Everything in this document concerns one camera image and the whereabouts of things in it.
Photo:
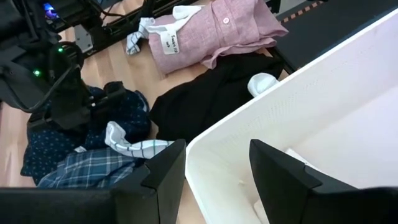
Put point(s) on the plain white garment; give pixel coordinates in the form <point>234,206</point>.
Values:
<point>297,158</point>

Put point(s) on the white cloth with blue grid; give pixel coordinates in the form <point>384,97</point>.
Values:
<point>135,40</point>

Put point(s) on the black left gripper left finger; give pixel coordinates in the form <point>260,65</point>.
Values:
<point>155,193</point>

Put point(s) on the white perforated plastic bin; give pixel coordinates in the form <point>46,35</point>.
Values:
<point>311,109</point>

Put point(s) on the grey metal bracket plate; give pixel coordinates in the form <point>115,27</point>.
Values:
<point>83,39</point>

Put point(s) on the navy dotted garment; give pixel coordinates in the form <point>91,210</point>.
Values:
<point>133,115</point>

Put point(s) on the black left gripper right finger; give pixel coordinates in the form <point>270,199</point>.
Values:
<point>289,193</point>

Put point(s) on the white cloth with thin stripes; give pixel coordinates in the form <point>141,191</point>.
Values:
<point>124,146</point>

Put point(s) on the pink button shirt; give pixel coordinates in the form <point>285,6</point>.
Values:
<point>217,40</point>

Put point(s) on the blue plaid shirt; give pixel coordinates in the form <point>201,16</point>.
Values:
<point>87,169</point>

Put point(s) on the black garment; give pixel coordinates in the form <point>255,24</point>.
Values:
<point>202,102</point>

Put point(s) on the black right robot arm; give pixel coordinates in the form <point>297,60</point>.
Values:
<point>62,62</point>

